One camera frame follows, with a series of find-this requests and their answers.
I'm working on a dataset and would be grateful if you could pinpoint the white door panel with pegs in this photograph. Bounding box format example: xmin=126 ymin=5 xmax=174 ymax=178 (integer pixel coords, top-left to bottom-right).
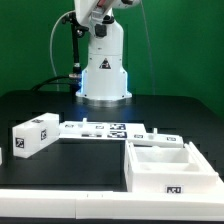
xmin=59 ymin=118 xmax=109 ymax=137

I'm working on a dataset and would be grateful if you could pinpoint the white door panel with knob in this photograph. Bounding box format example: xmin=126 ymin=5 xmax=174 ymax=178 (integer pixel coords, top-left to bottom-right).
xmin=127 ymin=128 xmax=184 ymax=148

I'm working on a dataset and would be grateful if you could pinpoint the white cabinet body box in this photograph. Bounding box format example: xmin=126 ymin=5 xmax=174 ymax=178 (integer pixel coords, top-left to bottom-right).
xmin=124 ymin=142 xmax=221 ymax=194

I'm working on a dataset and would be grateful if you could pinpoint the white cabinet top block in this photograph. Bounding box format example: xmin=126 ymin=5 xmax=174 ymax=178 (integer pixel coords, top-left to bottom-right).
xmin=12 ymin=113 xmax=59 ymax=158

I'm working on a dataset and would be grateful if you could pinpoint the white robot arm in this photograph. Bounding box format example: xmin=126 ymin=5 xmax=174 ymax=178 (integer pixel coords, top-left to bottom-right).
xmin=74 ymin=0 xmax=141 ymax=104

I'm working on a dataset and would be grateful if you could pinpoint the white marker base sheet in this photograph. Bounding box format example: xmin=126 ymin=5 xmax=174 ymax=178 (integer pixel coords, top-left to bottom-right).
xmin=96 ymin=123 xmax=146 ymax=139

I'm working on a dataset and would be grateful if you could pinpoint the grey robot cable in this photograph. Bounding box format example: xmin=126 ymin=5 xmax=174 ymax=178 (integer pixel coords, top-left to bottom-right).
xmin=49 ymin=9 xmax=76 ymax=78

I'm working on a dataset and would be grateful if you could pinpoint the white L-shaped fence frame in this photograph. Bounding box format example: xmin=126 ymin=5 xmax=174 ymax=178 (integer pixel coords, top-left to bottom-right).
xmin=0 ymin=181 xmax=224 ymax=221

